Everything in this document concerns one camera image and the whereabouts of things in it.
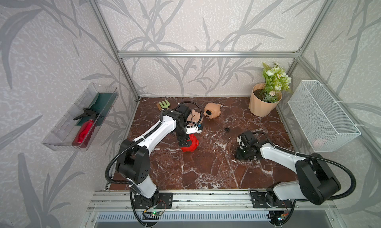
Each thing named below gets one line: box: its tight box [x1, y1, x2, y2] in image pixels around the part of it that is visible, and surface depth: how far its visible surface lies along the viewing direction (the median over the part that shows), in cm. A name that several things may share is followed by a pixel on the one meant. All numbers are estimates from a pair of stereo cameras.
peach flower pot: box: [249, 82, 283, 117], surface depth 103 cm
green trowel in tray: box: [75, 92, 119, 127], surface depth 68 cm
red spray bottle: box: [71, 119, 97, 149], surface depth 59 cm
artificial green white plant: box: [258, 62, 292, 104], surface depth 96 cm
